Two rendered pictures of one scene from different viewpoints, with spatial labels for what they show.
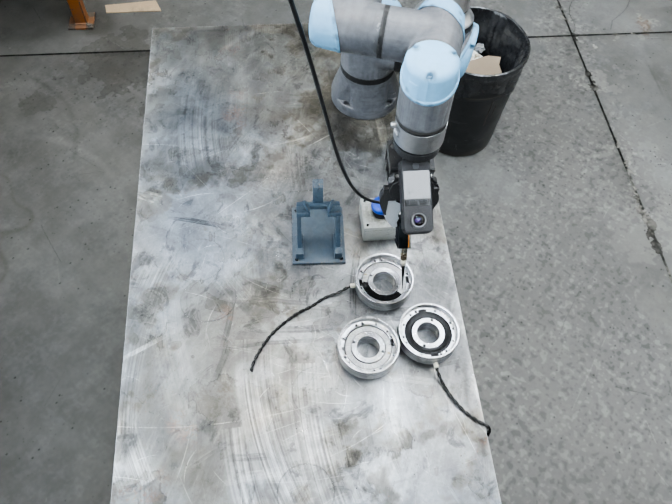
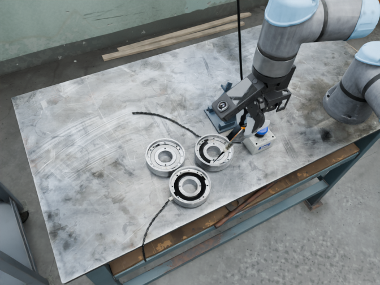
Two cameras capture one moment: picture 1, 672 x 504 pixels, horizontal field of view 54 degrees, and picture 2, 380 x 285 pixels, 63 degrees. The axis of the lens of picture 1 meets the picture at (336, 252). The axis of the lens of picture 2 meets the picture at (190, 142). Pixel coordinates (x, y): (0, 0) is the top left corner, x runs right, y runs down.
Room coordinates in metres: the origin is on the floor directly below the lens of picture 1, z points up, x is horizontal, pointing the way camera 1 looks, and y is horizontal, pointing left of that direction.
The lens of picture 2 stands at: (0.34, -0.49, 1.53)
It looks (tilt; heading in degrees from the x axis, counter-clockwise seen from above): 55 degrees down; 66
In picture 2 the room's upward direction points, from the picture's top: 5 degrees clockwise
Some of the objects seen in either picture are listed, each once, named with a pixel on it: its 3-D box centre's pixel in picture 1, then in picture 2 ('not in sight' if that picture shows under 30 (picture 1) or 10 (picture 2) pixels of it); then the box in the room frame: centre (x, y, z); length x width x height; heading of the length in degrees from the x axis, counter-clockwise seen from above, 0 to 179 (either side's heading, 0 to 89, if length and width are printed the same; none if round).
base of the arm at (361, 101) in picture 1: (366, 78); (353, 96); (1.08, -0.04, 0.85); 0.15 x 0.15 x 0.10
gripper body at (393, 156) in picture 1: (411, 160); (266, 87); (0.67, -0.11, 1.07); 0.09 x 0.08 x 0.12; 5
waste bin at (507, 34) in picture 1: (466, 88); not in sight; (1.74, -0.42, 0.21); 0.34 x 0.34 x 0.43
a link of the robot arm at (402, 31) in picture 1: (424, 38); (335, 12); (0.77, -0.11, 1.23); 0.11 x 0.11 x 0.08; 81
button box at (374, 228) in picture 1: (379, 216); (258, 136); (0.74, -0.08, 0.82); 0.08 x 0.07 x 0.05; 8
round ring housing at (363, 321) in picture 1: (367, 348); (165, 158); (0.46, -0.06, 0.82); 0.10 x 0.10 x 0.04
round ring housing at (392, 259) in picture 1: (383, 283); (213, 153); (0.59, -0.09, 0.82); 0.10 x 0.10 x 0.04
